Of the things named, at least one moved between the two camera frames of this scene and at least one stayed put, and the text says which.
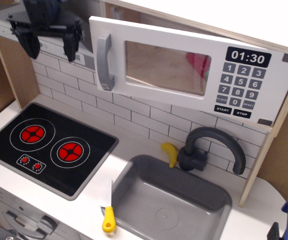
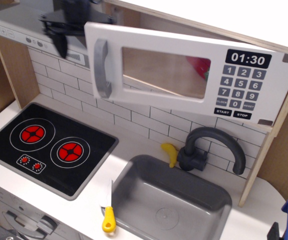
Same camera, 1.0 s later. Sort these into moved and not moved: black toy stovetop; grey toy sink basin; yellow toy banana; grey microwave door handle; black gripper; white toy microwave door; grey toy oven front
Moved: black gripper; grey microwave door handle; white toy microwave door
Not moved: grey toy oven front; yellow toy banana; grey toy sink basin; black toy stovetop
